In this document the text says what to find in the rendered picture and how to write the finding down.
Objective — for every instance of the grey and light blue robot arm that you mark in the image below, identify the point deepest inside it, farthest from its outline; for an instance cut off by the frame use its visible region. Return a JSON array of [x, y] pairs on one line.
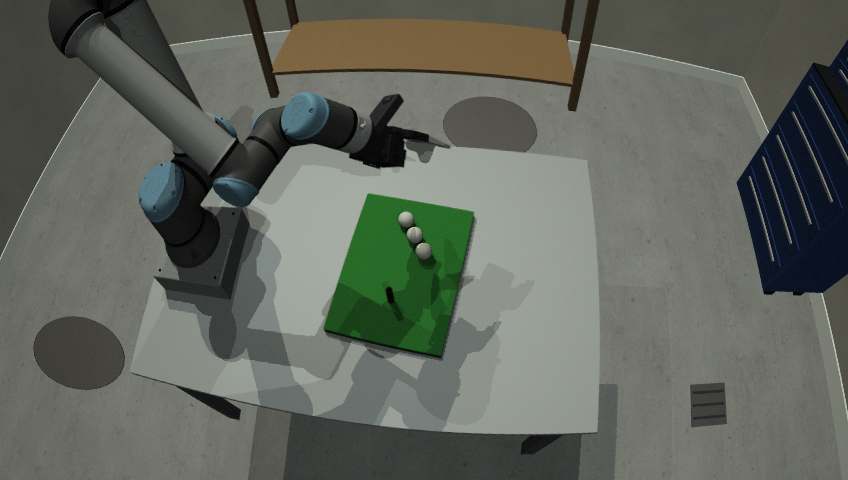
[[169, 196]]

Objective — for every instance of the green square mat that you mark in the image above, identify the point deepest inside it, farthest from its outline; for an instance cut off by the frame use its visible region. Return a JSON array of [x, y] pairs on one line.
[[415, 315]]

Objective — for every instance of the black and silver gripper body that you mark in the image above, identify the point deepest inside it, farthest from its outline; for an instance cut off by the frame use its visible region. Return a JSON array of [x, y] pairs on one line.
[[388, 147]]

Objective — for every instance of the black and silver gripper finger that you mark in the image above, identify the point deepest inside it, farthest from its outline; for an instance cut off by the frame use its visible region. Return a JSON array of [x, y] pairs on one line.
[[425, 143]]

